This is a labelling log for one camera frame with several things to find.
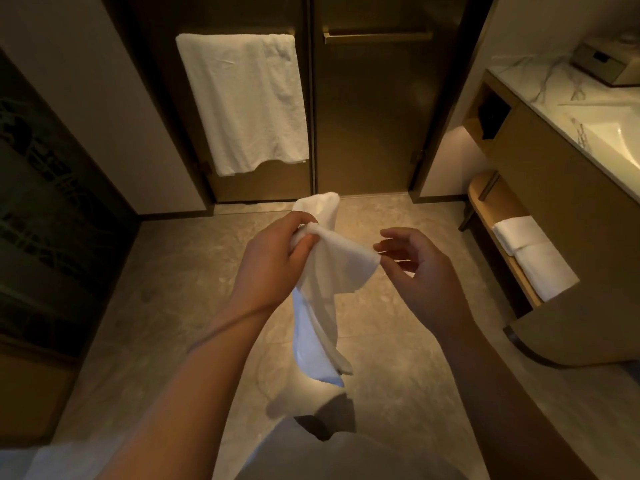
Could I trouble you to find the person's left hand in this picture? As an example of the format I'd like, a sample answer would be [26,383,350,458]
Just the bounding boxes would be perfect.
[227,211,321,321]

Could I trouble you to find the person's right hand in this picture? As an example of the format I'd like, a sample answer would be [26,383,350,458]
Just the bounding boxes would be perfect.
[372,227,476,341]

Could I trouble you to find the small white towel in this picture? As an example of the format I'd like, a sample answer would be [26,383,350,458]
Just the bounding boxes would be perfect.
[289,191,382,388]

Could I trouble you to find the person's right forearm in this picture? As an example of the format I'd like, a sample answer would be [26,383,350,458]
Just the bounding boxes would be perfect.
[439,319,599,480]

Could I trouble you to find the person's left forearm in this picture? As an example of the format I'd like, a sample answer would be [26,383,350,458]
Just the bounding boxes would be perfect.
[97,304,276,480]

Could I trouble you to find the large folded white towel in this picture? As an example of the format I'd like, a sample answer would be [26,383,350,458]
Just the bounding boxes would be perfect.
[513,240,581,303]

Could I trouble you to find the person's dark trousers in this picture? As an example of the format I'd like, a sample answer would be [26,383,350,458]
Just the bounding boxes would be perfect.
[293,413,333,442]

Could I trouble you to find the white bath towel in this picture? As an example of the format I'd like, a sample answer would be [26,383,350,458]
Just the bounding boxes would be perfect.
[175,33,311,177]

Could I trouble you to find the bronze glass shower door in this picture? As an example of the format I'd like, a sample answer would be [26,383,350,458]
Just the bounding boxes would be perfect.
[125,0,315,205]
[307,0,471,197]

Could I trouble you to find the wooden vanity cabinet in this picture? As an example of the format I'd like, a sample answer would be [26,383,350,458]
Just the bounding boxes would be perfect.
[459,54,640,368]

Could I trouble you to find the white sink basin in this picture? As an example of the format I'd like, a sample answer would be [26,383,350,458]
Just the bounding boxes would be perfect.
[559,102,640,171]

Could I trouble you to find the wooden tissue box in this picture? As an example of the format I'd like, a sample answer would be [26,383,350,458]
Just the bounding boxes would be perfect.
[571,35,640,87]

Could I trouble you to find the brass door handle bar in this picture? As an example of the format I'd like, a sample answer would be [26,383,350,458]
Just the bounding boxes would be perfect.
[322,28,434,45]

